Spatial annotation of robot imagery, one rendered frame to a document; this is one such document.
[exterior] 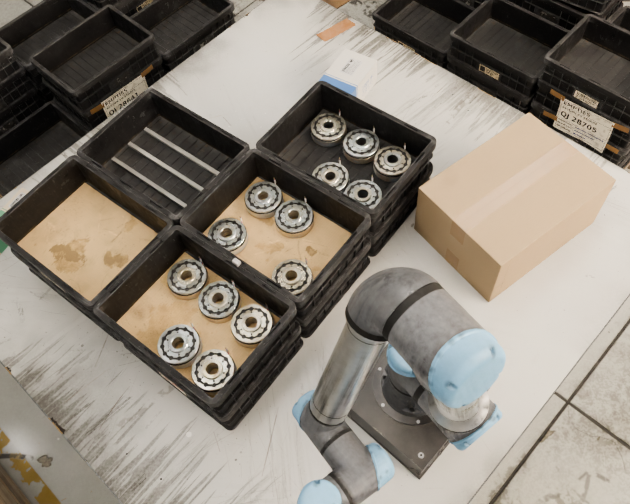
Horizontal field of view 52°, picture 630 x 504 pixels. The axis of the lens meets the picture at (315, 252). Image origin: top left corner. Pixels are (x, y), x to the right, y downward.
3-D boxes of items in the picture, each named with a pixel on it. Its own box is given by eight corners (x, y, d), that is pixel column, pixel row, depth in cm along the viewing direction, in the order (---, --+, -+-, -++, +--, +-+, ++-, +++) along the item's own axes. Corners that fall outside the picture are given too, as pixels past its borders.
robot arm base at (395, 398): (460, 390, 150) (464, 374, 141) (410, 430, 146) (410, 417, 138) (417, 342, 157) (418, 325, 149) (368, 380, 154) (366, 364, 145)
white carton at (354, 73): (346, 121, 208) (345, 101, 200) (314, 107, 212) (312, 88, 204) (377, 81, 216) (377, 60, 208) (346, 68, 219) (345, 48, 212)
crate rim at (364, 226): (374, 221, 163) (374, 216, 161) (300, 309, 152) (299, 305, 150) (254, 151, 178) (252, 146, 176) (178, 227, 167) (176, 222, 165)
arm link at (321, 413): (350, 245, 96) (277, 422, 128) (398, 296, 91) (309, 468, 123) (404, 226, 103) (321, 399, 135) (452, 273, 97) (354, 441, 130)
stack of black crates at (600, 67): (645, 144, 263) (692, 60, 224) (605, 191, 253) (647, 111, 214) (558, 98, 278) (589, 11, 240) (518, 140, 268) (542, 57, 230)
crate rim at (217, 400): (300, 309, 152) (299, 305, 150) (215, 411, 142) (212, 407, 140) (178, 227, 167) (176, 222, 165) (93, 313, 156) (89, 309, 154)
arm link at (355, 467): (362, 419, 123) (315, 453, 119) (401, 468, 117) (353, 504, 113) (359, 435, 129) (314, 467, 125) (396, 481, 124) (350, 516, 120)
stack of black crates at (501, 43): (558, 98, 278) (580, 35, 249) (517, 140, 268) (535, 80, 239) (481, 56, 294) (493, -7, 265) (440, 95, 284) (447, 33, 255)
